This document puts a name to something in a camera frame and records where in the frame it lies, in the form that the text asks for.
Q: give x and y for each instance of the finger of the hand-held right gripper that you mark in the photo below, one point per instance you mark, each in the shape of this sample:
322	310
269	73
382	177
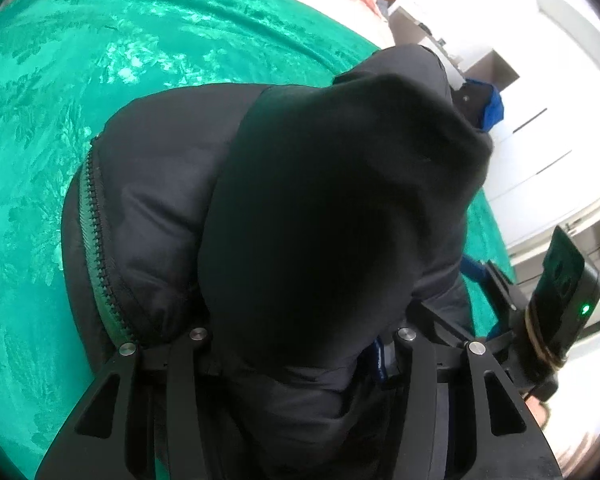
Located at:
474	270

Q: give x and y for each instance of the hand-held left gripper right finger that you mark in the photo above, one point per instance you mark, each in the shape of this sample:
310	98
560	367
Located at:
420	400

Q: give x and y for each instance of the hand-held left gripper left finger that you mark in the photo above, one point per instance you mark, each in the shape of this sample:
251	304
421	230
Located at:
182	400

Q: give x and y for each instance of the black puffer jacket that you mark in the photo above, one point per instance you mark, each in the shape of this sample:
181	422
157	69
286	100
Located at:
305	210

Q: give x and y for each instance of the person's right hand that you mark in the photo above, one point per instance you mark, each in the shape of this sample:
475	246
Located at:
537	412

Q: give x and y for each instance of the white wardrobe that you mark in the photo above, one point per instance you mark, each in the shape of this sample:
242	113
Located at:
535	160

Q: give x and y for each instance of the dark blue cloth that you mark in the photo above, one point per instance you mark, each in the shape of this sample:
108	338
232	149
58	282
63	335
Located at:
490	105

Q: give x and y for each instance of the white nightstand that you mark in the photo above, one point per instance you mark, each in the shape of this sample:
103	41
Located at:
420	27

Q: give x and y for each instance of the pink bed sheet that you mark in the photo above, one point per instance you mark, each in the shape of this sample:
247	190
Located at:
365	2

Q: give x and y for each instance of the green blanket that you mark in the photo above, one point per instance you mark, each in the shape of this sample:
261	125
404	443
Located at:
55	110

